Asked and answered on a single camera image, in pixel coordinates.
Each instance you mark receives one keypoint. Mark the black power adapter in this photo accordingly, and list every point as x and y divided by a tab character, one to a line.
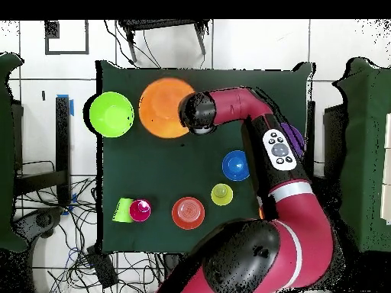
102	270

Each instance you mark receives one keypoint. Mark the large orange bowl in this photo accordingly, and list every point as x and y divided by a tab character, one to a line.
158	106

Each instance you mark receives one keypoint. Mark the blue tape strip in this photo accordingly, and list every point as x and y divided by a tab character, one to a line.
72	108

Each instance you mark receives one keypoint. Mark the small orange-red bowl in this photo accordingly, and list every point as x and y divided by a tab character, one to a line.
188	212

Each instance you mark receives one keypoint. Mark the green cloth side table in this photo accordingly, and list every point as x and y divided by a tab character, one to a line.
6	152
360	152

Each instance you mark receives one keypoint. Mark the blue bowl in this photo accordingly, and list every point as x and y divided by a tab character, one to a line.
235	166

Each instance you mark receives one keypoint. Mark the dark green tablecloth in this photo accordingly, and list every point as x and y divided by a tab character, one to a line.
152	164

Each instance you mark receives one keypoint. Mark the purple bowl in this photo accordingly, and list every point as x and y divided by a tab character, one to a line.
294	137

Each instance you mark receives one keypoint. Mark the yellow cup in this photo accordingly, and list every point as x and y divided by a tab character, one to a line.
221	193

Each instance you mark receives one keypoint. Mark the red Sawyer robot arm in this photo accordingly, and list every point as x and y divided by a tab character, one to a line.
275	244

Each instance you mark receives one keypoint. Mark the black chair with legs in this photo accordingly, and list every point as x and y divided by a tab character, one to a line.
152	23

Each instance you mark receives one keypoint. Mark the red cup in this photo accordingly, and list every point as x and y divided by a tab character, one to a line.
140	212

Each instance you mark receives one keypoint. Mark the black metal frame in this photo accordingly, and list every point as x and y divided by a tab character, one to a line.
62	152
311	122

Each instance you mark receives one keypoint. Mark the green bowl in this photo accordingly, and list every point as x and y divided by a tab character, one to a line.
111	114

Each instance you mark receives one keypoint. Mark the green cup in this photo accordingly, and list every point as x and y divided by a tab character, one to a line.
123	204
120	217

